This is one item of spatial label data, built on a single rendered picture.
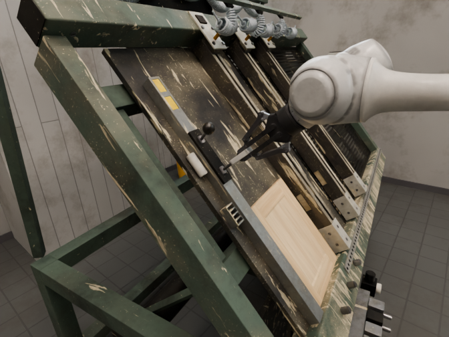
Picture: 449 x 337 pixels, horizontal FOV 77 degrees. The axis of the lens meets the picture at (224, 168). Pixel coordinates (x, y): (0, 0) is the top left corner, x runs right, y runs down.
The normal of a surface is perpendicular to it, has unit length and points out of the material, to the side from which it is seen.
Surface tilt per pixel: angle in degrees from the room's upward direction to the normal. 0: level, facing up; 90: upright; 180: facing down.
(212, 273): 51
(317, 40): 90
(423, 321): 0
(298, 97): 87
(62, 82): 90
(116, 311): 0
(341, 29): 90
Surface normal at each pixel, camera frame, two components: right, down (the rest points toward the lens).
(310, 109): -0.66, 0.22
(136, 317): -0.05, -0.93
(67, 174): 0.77, 0.20
